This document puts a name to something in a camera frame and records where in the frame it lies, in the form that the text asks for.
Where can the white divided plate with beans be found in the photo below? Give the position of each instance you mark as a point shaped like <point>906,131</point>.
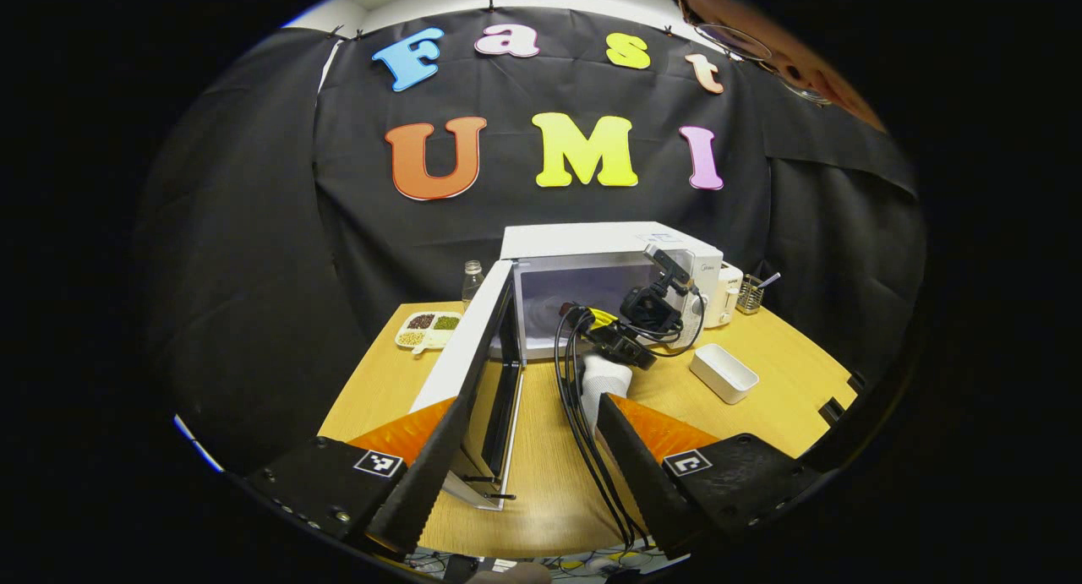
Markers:
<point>427,330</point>

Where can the black table bracket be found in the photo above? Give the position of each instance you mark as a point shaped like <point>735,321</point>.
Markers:
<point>833,409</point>

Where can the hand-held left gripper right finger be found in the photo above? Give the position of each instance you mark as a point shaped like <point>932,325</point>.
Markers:
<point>642,474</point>

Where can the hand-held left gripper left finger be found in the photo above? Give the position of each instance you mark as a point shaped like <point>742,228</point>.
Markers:
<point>423,483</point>

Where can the metal utensil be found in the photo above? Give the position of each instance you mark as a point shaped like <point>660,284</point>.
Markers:
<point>769,280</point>

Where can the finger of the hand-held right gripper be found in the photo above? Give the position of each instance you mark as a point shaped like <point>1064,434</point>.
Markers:
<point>602,320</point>

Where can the person's face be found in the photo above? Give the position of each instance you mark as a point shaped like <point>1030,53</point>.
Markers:
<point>786,56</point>

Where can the white toaster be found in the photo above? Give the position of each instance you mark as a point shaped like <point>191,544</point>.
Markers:
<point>727,292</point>

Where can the white microwave oven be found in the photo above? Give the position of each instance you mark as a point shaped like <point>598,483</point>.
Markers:
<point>592,242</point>

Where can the clear plastic water bottle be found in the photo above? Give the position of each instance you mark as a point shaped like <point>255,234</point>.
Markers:
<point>472,280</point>

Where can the eyeglasses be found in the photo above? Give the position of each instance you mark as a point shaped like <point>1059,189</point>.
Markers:
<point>735,39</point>

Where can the white rectangular container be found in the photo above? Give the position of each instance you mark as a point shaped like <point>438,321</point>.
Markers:
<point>723,373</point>

